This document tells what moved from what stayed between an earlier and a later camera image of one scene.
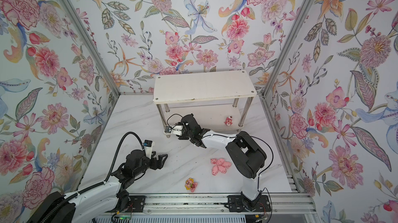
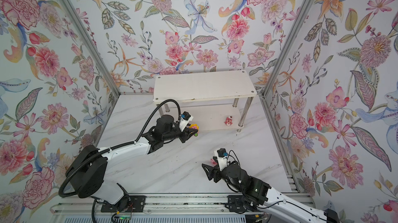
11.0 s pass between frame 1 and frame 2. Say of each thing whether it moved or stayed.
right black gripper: moved
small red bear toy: stayed
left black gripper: moved
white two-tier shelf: stayed
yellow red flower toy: moved
